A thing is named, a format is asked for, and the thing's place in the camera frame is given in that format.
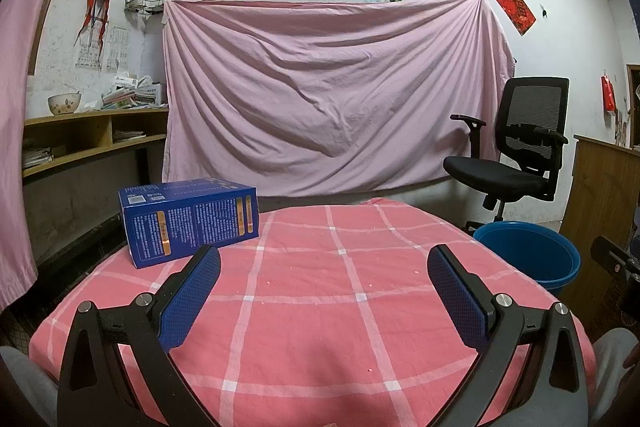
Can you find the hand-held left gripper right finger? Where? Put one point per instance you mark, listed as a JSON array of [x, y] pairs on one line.
[[457, 297]]

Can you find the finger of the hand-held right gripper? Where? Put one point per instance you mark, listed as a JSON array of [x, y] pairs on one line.
[[607, 254]]

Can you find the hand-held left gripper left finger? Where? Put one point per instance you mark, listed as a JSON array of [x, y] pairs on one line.
[[192, 297]]

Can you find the blue plastic basin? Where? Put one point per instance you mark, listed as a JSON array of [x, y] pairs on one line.
[[520, 252]]

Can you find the person's right hand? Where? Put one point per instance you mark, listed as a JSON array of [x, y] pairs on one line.
[[634, 358]]

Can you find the wooden cabinet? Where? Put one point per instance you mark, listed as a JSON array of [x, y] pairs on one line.
[[595, 197]]

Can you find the blue cardboard box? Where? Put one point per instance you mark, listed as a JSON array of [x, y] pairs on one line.
[[190, 222]]

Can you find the person's right leg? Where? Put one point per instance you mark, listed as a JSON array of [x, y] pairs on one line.
[[612, 382]]

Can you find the person's leg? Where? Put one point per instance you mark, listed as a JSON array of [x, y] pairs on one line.
[[25, 387], [612, 382]]

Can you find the pink checked tablecloth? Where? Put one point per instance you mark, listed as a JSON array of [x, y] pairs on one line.
[[310, 307]]

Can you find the black office chair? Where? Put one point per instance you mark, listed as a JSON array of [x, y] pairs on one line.
[[490, 172]]

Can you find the red hanging ornament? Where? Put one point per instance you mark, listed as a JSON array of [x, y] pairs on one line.
[[609, 93]]

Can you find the stack of papers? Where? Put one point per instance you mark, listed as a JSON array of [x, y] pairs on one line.
[[37, 158], [129, 135]]

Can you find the person's left leg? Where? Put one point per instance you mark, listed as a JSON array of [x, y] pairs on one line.
[[25, 387]]

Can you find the pile of newspapers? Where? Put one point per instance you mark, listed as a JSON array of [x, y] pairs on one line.
[[132, 96]]

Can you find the wooden shelf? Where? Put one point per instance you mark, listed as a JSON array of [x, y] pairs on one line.
[[65, 123]]

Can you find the pink curtain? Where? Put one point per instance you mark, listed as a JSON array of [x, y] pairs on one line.
[[15, 157]]

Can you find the ceramic bowl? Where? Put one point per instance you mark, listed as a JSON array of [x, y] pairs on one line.
[[64, 105]]

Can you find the pink hanging sheet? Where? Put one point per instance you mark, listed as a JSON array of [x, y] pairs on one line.
[[325, 97]]

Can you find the printed wall paper sheets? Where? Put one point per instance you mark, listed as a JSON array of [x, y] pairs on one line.
[[116, 49]]

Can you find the red paper wall decoration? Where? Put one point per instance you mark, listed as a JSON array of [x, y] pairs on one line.
[[516, 9]]

